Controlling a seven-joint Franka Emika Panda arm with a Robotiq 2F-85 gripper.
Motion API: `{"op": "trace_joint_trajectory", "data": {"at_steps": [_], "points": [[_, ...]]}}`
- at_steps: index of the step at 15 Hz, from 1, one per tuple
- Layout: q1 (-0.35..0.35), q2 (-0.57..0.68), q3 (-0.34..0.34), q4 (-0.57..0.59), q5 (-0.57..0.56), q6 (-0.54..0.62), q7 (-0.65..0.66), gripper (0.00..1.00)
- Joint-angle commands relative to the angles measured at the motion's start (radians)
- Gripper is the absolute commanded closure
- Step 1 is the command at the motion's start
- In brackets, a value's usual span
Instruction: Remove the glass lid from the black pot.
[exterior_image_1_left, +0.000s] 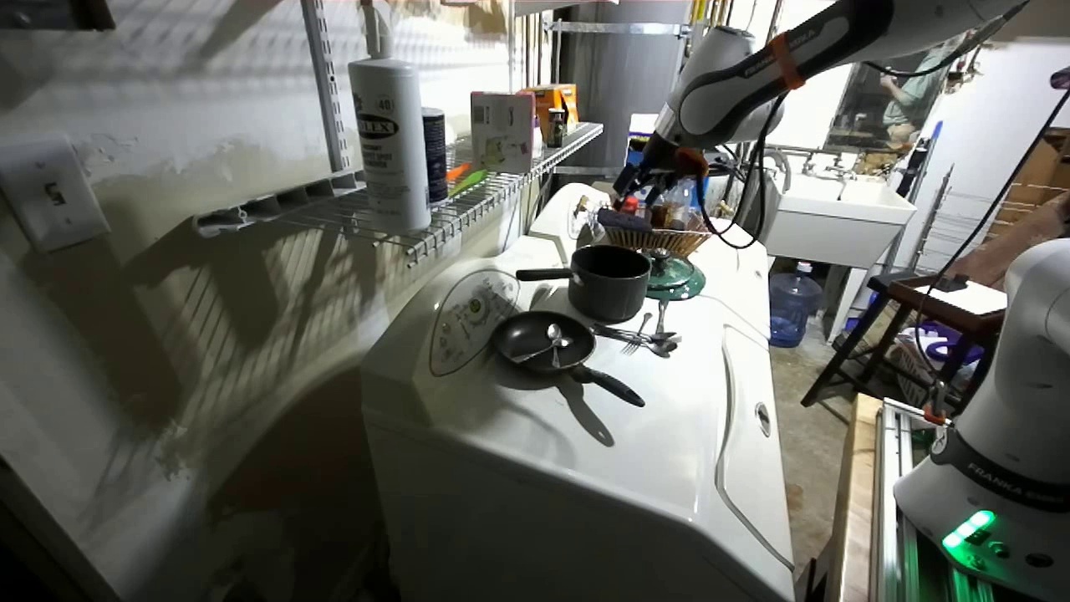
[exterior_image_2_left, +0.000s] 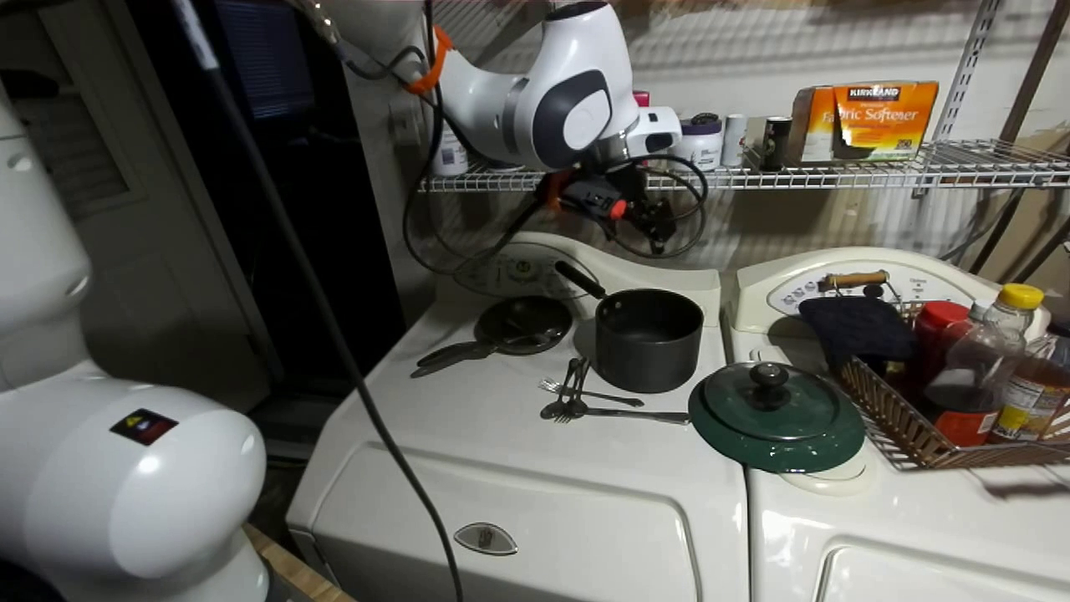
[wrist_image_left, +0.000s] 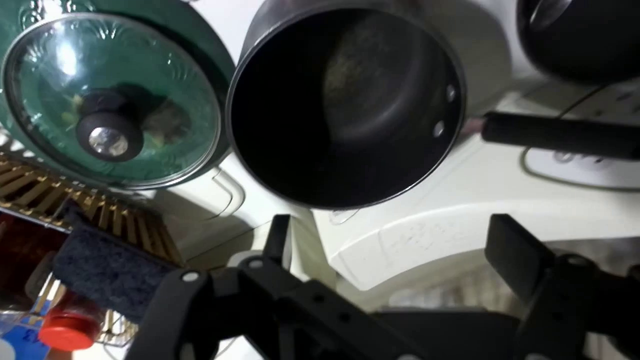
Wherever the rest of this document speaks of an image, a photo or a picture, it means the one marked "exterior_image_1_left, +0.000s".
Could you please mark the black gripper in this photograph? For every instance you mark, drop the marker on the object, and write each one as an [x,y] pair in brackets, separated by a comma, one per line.
[671,157]

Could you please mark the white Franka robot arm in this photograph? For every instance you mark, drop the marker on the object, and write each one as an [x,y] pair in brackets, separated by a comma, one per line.
[1004,446]

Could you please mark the red capped bottle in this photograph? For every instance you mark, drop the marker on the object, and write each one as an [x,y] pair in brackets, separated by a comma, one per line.
[632,207]

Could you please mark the dark sauce bottle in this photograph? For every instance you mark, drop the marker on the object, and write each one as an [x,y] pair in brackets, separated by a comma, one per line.
[658,212]

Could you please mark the blue cardboard box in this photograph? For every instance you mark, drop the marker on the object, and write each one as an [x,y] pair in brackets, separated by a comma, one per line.
[632,154]

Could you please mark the clear plastic bottle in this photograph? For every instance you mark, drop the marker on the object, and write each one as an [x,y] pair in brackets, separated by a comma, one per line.
[684,205]

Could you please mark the white dryer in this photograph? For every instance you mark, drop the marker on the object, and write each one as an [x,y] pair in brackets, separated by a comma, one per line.
[569,212]

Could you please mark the orange box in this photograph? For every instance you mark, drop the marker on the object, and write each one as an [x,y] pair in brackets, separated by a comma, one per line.
[556,110]

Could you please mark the grey water heater tank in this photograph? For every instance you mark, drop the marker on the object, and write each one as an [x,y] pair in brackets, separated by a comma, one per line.
[619,69]

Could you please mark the metal tongs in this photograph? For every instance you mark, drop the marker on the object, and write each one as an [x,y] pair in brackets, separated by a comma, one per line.
[653,335]

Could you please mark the white box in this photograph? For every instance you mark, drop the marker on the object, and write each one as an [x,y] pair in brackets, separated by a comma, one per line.
[503,128]

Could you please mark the metal spoon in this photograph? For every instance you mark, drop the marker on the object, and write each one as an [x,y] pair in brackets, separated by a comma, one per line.
[548,339]

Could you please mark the black frying pan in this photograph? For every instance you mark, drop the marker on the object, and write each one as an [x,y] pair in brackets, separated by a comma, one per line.
[546,343]

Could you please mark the blue water jug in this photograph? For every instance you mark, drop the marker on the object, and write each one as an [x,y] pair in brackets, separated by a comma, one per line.
[792,302]

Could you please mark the black can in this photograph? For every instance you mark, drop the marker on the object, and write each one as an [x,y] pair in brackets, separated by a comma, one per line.
[435,154]

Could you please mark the white utility sink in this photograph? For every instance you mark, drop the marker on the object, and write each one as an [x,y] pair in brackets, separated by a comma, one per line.
[847,217]

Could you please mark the tall white canister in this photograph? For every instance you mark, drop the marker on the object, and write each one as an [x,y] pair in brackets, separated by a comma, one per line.
[388,144]

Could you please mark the dark wooden chair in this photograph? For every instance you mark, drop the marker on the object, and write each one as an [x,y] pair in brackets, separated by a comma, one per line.
[902,323]

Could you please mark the brown cardboard box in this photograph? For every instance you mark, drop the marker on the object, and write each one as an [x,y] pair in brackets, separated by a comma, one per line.
[1047,168]

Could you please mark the white light switch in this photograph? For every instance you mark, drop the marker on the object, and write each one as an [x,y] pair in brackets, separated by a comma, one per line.
[53,200]

